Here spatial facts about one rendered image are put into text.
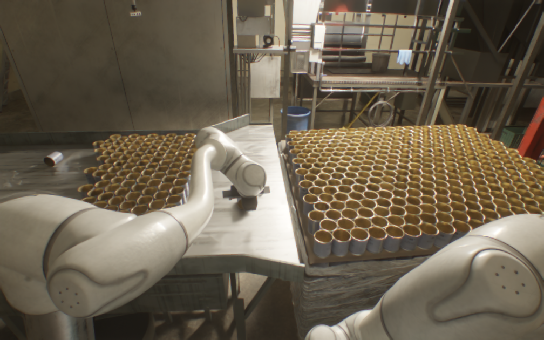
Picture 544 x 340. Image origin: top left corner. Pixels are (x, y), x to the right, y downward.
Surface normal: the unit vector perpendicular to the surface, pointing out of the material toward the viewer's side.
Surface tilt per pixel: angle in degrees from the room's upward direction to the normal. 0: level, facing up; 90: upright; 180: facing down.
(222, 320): 0
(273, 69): 90
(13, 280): 80
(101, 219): 17
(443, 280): 64
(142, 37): 90
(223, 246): 0
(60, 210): 11
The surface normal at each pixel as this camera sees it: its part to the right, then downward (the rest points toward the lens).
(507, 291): 0.01, -0.60
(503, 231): -0.28, -0.93
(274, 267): -0.22, 0.48
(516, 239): -0.18, -0.87
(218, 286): 0.07, 0.50
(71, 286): -0.13, 0.27
